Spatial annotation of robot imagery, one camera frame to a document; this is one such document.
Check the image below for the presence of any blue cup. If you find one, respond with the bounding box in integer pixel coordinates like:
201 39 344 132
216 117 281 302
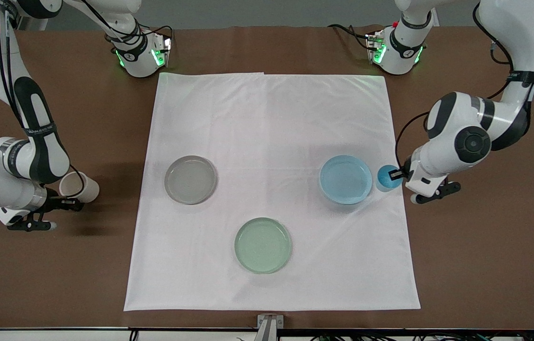
375 164 405 193

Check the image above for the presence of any white mug with black handle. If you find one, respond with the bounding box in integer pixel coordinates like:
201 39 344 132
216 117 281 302
59 171 100 204

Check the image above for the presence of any blue plate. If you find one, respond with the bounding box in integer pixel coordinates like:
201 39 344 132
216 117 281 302
320 154 373 205

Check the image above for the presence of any gray plate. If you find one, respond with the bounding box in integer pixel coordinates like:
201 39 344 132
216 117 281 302
164 155 218 205

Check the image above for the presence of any green plate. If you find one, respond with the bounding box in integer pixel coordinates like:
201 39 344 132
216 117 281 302
234 217 293 275

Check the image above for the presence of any white cloth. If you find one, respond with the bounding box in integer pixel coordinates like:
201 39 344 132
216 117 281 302
123 72 422 312

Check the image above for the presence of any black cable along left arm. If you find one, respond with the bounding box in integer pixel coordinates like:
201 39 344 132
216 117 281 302
394 2 521 172

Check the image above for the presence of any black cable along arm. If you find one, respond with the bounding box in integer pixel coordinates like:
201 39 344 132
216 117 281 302
0 0 26 128
394 2 521 172

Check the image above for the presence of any black cable along right arm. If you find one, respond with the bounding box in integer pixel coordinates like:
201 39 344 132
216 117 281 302
0 0 26 128

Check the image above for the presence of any black cable at left arm base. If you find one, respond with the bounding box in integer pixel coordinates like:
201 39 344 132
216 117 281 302
328 24 372 50

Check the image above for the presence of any black cable at arm base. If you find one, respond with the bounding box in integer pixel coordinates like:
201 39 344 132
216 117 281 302
137 25 174 53
328 24 372 50

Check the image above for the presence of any metal bracket on table edge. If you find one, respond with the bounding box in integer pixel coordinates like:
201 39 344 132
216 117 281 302
257 314 285 341

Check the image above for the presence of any black cable at right arm base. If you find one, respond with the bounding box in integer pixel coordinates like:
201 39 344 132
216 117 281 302
137 25 174 53

